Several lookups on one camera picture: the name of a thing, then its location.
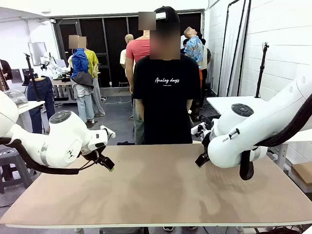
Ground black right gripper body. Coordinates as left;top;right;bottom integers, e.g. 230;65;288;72
201;133;211;157

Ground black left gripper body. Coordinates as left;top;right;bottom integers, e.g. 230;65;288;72
81;146;101;163

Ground person's right forearm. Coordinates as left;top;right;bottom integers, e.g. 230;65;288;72
135;98;145;120

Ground person in black t-shirt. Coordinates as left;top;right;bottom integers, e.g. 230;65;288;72
133;6;202;145

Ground mannequin legs in blue jeans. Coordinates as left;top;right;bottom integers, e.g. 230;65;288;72
26;76;56;134

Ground grey plastic stool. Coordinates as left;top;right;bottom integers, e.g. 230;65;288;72
0;145;34;195

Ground small white side table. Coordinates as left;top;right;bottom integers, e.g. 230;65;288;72
14;100;46;134

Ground black light stand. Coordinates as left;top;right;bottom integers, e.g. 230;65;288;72
254;41;270;98

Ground mannequin in blue jacket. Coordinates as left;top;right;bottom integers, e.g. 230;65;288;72
69;35;96;124

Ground mannequin in yellow shirt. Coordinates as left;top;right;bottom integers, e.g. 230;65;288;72
82;36;107;117

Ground white backdrop cloth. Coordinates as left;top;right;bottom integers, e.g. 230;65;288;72
223;3;247;96

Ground brown cardboard box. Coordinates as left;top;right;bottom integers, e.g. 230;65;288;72
290;162;312;193

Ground bald mannequin in cream shirt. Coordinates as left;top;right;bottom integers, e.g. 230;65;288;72
119;34;135;93

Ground small white background robot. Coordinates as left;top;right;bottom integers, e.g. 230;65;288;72
39;51;72;80

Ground mannequin in red top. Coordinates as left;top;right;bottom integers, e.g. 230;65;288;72
125;11;156;145

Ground grey framed whiteboard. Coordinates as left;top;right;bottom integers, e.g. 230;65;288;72
27;41;47;66

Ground person in dark brown clothes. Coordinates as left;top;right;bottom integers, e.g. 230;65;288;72
0;59;13;91

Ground black cap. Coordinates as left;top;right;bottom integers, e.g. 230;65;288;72
154;6;180;24

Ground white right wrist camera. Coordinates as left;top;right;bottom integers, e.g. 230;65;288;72
191;123;205;135

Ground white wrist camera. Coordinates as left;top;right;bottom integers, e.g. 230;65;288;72
191;123;205;135
100;125;116;140

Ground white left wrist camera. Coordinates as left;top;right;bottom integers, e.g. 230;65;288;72
100;125;116;140

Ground black right arm hose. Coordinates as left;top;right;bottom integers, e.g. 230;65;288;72
239;94;312;181

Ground black arm hose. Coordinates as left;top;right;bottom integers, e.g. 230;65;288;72
239;94;312;181
0;137;80;175

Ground black left arm hose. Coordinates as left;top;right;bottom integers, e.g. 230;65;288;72
0;137;80;175

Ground black camera tripod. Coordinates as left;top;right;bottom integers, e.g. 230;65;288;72
23;53;41;102

